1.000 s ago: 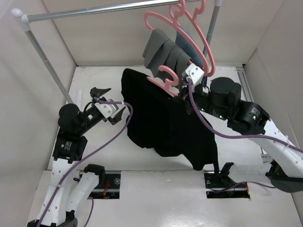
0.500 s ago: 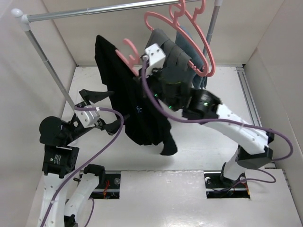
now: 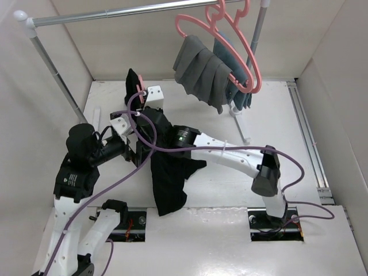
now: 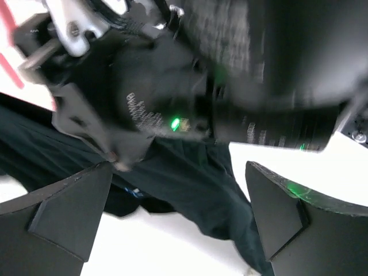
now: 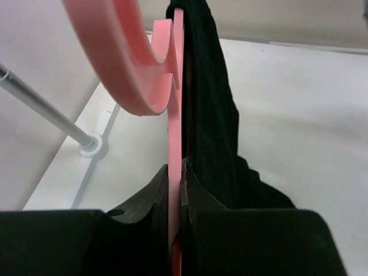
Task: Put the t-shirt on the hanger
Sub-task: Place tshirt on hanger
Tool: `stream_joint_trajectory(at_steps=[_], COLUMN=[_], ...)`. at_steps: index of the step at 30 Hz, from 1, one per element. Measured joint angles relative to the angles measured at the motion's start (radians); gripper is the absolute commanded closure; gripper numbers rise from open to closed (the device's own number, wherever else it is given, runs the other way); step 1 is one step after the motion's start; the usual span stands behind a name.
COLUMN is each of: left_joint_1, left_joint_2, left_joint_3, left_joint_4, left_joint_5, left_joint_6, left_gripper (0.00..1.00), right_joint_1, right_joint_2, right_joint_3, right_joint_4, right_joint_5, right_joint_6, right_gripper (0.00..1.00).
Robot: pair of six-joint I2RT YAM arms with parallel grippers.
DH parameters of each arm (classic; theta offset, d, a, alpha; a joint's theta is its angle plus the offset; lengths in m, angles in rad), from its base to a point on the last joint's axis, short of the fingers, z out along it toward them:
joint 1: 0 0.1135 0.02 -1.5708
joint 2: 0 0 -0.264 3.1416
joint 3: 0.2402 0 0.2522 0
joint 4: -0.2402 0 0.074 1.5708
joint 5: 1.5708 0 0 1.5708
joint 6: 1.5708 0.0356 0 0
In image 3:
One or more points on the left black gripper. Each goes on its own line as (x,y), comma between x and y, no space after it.
(130,153)

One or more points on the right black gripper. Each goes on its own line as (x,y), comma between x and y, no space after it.
(158,110)

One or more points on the black t shirt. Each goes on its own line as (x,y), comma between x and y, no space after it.
(169,173)

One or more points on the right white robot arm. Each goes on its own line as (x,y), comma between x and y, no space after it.
(177,152)

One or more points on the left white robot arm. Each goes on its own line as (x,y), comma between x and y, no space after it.
(68,253)

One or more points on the grey t shirt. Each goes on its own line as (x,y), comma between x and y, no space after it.
(201,73)

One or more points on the blue t shirt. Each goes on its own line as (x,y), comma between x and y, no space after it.
(233,93)

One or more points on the pink hanger with grey shirt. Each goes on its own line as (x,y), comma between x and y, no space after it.
(206,27)

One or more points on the pink hanger with blue shirt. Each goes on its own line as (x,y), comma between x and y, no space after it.
(216,12)

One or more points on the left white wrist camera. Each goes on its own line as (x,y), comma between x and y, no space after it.
(121,124)

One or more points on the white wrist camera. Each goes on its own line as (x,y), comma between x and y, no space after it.
(155,97)
(121,124)

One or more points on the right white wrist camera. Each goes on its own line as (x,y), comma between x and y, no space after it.
(155,97)

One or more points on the aluminium rail on table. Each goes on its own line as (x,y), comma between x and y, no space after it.
(322,184)

